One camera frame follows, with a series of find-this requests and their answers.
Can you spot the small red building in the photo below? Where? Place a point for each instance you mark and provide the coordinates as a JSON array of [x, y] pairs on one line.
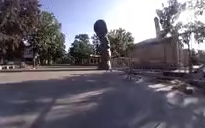
[[94, 59]]

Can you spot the brick building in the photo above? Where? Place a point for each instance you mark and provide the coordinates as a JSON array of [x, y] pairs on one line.
[[156, 53]]

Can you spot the pale bench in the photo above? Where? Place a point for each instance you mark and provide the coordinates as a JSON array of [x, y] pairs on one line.
[[3, 66]]

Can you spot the row of trees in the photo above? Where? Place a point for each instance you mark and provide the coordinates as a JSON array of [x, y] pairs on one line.
[[118, 41]]

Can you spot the tree beside brick building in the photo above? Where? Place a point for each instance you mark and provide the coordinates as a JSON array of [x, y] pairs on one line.
[[180, 23]]

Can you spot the person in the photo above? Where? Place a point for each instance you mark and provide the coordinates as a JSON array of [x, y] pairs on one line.
[[35, 60]]

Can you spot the large leafy tree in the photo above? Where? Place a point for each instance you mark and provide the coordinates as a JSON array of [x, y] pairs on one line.
[[16, 30]]

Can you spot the grey paved plaza ground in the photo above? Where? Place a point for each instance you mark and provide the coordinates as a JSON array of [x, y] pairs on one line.
[[56, 100]]

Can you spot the tall dark sculpture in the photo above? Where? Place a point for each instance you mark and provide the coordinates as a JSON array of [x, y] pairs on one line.
[[103, 45]]

